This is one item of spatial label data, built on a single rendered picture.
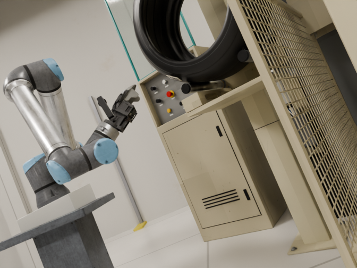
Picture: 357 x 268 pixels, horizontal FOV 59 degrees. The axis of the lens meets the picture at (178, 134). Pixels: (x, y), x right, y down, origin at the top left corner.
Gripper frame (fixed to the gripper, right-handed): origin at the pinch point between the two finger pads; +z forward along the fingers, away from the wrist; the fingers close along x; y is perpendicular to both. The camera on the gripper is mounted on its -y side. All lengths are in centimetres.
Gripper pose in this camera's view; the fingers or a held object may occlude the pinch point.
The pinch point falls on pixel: (132, 86)
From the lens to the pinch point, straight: 137.7
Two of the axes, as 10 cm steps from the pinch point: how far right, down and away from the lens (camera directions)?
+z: 4.9, -8.2, 3.0
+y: 8.7, 4.2, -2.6
